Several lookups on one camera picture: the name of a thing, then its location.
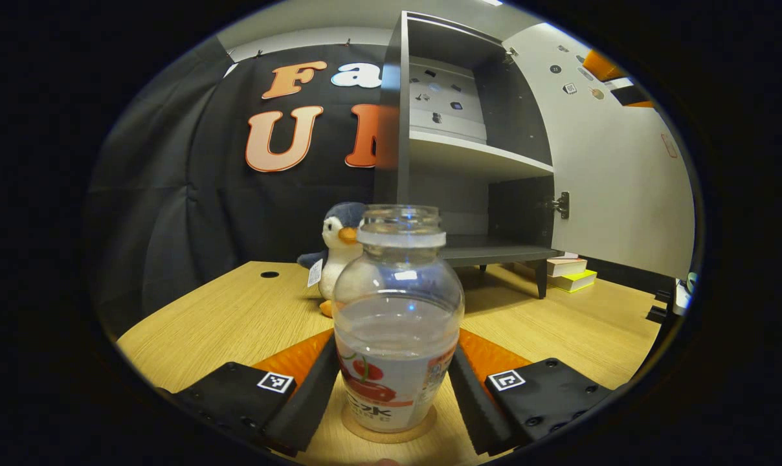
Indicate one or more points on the metal door hinge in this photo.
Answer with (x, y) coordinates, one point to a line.
(561, 205)
(511, 55)

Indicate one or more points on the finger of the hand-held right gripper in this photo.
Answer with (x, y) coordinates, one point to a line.
(632, 94)
(604, 66)

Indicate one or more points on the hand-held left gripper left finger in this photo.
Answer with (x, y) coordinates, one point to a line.
(313, 395)

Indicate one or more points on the beige cabinet door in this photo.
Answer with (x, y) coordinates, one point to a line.
(617, 194)

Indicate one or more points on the penguin plush toy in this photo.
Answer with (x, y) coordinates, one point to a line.
(339, 259)

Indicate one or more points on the round cork coaster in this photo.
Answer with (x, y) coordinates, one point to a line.
(423, 430)

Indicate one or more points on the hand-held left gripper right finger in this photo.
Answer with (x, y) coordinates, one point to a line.
(472, 401)

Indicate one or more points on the brown cover book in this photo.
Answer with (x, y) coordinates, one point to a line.
(567, 266)

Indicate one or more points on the yellow book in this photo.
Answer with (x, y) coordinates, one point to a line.
(575, 282)

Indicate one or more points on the black cabinet leg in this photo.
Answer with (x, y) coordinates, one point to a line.
(541, 281)

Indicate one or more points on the clear plastic bottle red label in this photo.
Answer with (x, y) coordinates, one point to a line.
(397, 336)

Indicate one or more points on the dark grey cabinet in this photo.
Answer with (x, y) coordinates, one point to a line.
(391, 129)

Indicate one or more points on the dark object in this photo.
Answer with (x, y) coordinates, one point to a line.
(659, 310)

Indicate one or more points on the white cabinet shelf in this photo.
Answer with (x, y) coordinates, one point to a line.
(469, 152)

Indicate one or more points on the black backdrop cloth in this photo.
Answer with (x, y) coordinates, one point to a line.
(171, 194)

